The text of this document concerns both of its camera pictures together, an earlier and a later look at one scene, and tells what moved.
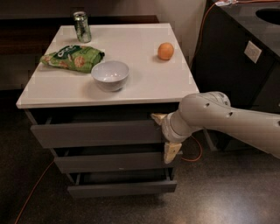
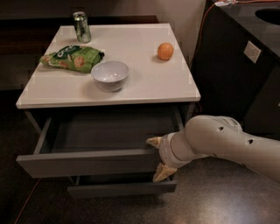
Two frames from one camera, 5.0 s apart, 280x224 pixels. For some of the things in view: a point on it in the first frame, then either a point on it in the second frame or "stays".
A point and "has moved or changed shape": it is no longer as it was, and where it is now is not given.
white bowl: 109,75 stays
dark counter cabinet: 237,54 stays
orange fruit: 165,51 stays
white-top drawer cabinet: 91,97 stays
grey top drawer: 107,135 has moved or changed shape
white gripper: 167,128 -> 165,152
